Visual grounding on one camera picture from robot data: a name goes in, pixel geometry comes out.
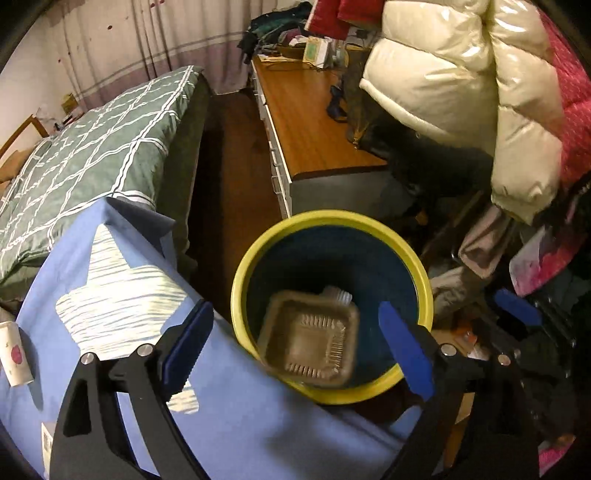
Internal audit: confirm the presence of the white paper cup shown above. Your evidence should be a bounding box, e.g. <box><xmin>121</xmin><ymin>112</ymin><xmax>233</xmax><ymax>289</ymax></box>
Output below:
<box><xmin>0</xmin><ymin>320</ymin><xmax>34</xmax><ymax>387</ymax></box>

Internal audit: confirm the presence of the wooden desk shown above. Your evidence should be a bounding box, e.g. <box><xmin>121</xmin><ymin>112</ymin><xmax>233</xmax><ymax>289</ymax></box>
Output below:
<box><xmin>252</xmin><ymin>46</ymin><xmax>389</xmax><ymax>220</ymax></box>

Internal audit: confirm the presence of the pale striped curtain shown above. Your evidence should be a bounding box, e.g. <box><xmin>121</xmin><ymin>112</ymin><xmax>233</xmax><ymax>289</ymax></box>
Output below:
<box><xmin>44</xmin><ymin>0</ymin><xmax>319</xmax><ymax>104</ymax></box>

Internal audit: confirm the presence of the grey cloth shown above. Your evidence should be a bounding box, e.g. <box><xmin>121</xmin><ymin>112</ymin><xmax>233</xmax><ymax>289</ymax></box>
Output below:
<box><xmin>434</xmin><ymin>203</ymin><xmax>522</xmax><ymax>319</ymax></box>

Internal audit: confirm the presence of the clear plastic tray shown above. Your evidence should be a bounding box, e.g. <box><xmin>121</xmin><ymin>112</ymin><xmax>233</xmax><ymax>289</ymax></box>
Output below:
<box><xmin>257</xmin><ymin>291</ymin><xmax>361</xmax><ymax>387</ymax></box>

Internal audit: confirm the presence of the blue strap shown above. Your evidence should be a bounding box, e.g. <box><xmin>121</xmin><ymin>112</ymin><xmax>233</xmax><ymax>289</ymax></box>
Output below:
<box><xmin>325</xmin><ymin>85</ymin><xmax>348</xmax><ymax>123</ymax></box>

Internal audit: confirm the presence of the green checked duvet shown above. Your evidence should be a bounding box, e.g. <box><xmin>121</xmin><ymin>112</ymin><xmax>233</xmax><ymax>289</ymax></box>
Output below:
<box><xmin>0</xmin><ymin>65</ymin><xmax>204</xmax><ymax>284</ymax></box>

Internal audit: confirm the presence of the wooden bed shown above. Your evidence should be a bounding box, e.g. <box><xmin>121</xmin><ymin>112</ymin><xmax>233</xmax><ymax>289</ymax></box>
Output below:
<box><xmin>0</xmin><ymin>69</ymin><xmax>211</xmax><ymax>282</ymax></box>

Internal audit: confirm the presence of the brown handbag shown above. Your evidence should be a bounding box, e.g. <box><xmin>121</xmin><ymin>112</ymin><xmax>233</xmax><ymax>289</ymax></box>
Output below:
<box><xmin>344</xmin><ymin>48</ymin><xmax>384</xmax><ymax>148</ymax></box>

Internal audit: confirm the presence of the brown pillow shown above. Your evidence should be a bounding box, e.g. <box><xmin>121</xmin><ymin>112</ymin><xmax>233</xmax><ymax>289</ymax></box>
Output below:
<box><xmin>0</xmin><ymin>151</ymin><xmax>29</xmax><ymax>183</ymax></box>

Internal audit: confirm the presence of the pink floral bag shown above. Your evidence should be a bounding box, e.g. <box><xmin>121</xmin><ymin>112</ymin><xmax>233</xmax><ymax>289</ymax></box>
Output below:
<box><xmin>510</xmin><ymin>222</ymin><xmax>583</xmax><ymax>298</ymax></box>

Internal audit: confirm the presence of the black bag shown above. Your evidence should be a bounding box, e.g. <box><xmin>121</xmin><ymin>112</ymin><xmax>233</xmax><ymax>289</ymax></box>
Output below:
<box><xmin>369</xmin><ymin>115</ymin><xmax>495</xmax><ymax>217</ymax></box>

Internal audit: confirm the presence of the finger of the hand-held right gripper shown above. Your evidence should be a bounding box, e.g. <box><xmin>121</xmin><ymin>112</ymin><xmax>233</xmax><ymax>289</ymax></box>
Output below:
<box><xmin>492</xmin><ymin>287</ymin><xmax>575</xmax><ymax>370</ymax></box>

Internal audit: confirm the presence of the yellow rimmed blue bin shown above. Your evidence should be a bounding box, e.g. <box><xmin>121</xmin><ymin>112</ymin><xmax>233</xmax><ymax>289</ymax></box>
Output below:
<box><xmin>231</xmin><ymin>210</ymin><xmax>435</xmax><ymax>406</ymax></box>

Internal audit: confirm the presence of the pile of clothes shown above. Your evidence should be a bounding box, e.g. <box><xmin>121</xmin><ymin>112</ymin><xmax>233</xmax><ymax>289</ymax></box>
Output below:
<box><xmin>238</xmin><ymin>2</ymin><xmax>324</xmax><ymax>58</ymax></box>

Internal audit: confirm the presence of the small green box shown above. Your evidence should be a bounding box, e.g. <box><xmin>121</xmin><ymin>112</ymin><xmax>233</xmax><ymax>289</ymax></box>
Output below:
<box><xmin>302</xmin><ymin>38</ymin><xmax>331</xmax><ymax>65</ymax></box>

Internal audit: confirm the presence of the cream puffer jacket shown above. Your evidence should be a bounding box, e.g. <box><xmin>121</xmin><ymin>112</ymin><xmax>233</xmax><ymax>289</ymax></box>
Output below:
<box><xmin>359</xmin><ymin>0</ymin><xmax>565</xmax><ymax>224</ymax></box>

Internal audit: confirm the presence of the red dotted quilted jacket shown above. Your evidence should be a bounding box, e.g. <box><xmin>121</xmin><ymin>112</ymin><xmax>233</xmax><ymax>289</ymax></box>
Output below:
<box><xmin>538</xmin><ymin>9</ymin><xmax>591</xmax><ymax>190</ymax></box>

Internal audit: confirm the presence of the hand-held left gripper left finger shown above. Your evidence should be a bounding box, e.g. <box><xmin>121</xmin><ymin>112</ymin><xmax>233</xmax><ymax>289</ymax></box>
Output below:
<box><xmin>48</xmin><ymin>299</ymin><xmax>215</xmax><ymax>480</ymax></box>

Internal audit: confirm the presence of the blue star tablecloth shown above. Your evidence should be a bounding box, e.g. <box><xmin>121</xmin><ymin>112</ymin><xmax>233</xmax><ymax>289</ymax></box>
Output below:
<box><xmin>0</xmin><ymin>198</ymin><xmax>430</xmax><ymax>480</ymax></box>

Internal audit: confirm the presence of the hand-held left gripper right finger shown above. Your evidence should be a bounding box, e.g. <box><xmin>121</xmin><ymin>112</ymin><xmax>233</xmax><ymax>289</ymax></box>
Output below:
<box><xmin>378</xmin><ymin>301</ymin><xmax>543</xmax><ymax>480</ymax></box>

